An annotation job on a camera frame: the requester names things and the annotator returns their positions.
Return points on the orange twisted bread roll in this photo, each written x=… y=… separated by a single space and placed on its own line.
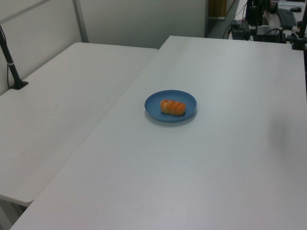
x=172 y=107

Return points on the black flat electronics unit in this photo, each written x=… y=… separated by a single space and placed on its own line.
x=272 y=37

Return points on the blue round plate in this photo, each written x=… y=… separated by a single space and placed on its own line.
x=153 y=107

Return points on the black pole stand with base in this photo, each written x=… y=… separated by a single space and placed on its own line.
x=9 y=63

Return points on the black camera stand clamp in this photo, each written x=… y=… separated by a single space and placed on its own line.
x=299 y=38

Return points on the grey metal partition post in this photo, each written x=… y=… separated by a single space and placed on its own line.
x=81 y=21

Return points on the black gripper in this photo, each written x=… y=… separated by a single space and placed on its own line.
x=253 y=14

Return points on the black computer mouse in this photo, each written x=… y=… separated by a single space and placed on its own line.
x=295 y=9

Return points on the black equipment box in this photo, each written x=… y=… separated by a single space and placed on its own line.
x=239 y=30

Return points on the wooden cabinet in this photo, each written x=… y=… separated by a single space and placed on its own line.
x=217 y=8

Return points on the black computer keyboard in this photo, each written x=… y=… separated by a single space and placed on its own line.
x=286 y=17

